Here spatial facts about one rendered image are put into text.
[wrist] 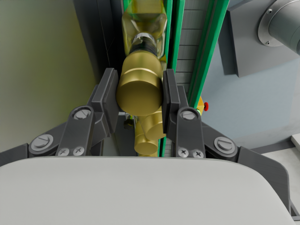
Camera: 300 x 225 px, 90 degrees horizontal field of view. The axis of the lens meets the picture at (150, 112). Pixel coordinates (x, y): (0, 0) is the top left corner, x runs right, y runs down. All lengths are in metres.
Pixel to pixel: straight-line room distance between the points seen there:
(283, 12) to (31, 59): 0.74
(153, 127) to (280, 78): 0.96
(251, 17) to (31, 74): 0.72
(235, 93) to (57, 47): 0.90
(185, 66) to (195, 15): 0.12
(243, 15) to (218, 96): 0.42
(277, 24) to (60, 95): 0.71
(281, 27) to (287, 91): 0.51
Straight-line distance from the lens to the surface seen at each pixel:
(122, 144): 0.73
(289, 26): 0.71
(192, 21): 0.42
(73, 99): 0.28
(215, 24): 0.35
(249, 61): 0.86
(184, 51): 0.44
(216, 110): 1.05
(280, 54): 0.90
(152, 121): 0.16
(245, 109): 1.13
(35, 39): 0.22
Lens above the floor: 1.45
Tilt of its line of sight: 45 degrees down
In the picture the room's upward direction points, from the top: 179 degrees counter-clockwise
